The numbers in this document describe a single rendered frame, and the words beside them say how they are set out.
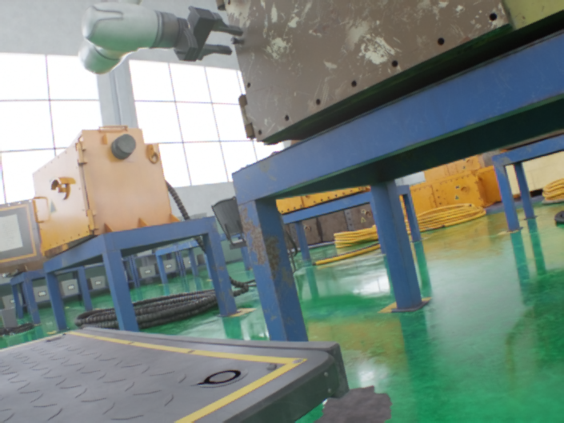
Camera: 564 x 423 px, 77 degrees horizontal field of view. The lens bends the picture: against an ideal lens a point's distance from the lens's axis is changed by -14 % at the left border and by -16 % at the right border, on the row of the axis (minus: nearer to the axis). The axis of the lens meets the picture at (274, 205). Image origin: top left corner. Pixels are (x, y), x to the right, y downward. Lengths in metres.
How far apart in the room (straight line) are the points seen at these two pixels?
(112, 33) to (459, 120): 0.71
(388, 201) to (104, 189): 1.73
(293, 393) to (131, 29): 0.78
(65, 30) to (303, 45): 10.50
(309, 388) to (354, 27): 0.70
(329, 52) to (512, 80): 0.38
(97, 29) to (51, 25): 10.38
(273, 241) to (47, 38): 10.18
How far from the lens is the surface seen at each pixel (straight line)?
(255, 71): 1.05
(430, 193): 7.23
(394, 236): 1.67
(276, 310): 1.17
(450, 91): 0.79
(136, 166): 2.77
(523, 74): 0.76
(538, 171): 6.69
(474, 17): 0.74
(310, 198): 4.53
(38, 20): 11.26
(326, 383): 0.33
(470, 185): 6.97
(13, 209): 3.98
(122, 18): 0.91
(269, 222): 1.16
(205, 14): 1.01
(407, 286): 1.69
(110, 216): 2.62
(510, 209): 3.53
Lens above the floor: 0.43
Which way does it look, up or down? 4 degrees up
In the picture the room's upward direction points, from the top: 13 degrees counter-clockwise
